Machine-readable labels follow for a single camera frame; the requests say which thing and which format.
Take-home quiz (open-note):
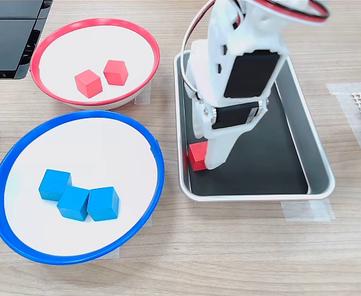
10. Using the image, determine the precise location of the red cube block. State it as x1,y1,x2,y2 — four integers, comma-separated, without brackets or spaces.
103,59,129,86
74,68,103,99
188,142,209,172

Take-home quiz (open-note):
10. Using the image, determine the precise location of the blue cube block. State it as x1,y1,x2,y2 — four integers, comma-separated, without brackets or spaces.
56,184,91,222
38,168,73,202
87,186,120,222

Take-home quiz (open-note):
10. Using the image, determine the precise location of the black tray liner mat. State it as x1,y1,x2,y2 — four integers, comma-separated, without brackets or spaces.
182,68,309,197

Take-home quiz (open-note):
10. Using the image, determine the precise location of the silver metal tray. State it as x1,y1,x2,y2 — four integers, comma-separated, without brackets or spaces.
172,46,336,203

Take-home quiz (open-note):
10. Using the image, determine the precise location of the blue-rimmed white dish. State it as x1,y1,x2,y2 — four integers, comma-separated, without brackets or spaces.
0,110,165,265

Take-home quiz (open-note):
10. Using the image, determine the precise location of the wide clear tape strip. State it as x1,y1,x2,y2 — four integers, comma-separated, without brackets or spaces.
325,81,361,180

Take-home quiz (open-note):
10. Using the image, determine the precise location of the red-rimmed white dish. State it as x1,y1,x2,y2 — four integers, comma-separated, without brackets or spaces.
30,17,161,110

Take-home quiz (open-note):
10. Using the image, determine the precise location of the black flat device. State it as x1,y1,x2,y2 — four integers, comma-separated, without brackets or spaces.
0,0,54,80

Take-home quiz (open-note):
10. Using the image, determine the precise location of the red black white cable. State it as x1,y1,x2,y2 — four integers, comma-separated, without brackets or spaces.
181,0,217,97
229,0,331,29

